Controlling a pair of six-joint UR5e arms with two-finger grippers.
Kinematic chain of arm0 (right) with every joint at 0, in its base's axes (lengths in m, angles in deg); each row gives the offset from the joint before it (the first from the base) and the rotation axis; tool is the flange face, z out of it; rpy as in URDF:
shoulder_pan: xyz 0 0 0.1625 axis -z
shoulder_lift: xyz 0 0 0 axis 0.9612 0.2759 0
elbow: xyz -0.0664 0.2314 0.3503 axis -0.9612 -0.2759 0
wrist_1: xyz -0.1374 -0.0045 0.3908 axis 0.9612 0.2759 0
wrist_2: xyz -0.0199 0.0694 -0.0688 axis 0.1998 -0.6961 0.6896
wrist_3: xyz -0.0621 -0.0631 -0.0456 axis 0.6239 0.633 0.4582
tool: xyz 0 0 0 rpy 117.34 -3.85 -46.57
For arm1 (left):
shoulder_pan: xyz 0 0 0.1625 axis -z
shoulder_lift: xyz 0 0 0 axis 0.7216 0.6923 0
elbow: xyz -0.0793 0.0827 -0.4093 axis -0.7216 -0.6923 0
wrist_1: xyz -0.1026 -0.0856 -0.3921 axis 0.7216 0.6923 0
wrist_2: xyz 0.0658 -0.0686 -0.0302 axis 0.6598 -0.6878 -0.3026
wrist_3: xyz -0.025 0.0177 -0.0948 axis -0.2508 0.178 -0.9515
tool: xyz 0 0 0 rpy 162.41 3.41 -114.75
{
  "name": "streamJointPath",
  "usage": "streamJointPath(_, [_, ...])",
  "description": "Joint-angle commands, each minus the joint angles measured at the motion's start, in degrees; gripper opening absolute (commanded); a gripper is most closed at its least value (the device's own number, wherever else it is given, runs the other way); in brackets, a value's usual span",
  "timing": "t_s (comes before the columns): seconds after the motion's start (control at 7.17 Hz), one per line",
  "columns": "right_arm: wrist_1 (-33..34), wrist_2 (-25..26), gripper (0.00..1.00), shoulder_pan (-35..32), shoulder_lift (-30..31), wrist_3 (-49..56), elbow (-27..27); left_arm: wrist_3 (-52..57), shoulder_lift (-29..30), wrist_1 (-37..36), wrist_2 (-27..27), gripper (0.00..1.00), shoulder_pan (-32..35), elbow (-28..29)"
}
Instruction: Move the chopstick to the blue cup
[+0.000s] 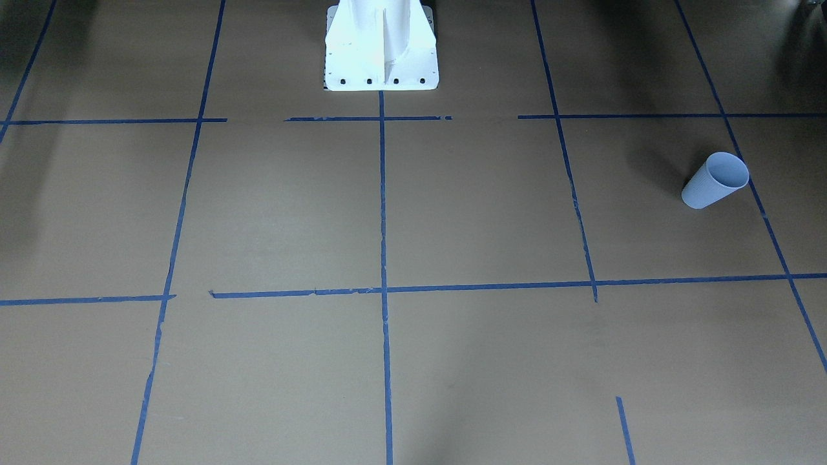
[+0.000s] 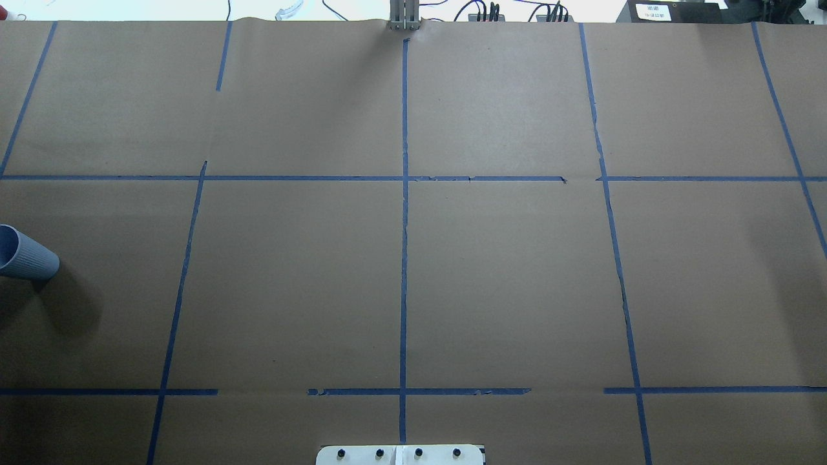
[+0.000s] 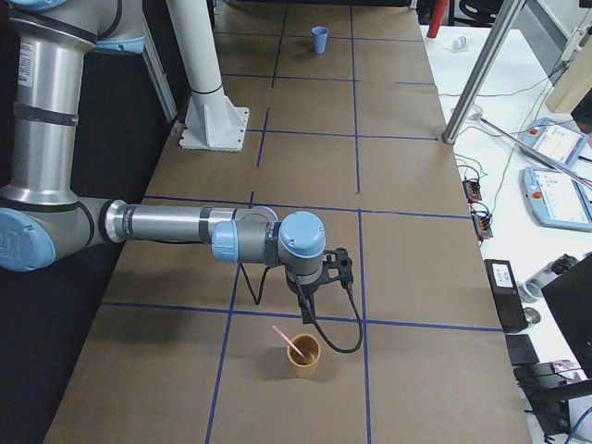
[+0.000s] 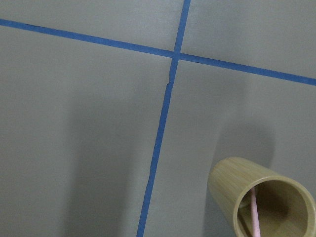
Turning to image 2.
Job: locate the black box with label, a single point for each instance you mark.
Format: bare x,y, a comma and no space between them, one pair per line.
678,12

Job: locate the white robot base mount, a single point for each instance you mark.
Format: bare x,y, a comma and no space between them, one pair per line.
402,454

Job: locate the black cable connector right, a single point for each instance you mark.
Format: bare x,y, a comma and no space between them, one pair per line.
551,13

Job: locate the blue ribbed paper cup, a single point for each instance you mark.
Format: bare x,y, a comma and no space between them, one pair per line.
24,258

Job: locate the grey aluminium frame post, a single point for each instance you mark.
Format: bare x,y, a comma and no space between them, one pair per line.
404,15

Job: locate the black cable connector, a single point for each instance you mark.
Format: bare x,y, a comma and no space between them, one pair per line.
485,13
551,13

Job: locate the black cable connector left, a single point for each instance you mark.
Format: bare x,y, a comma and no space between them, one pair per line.
485,13

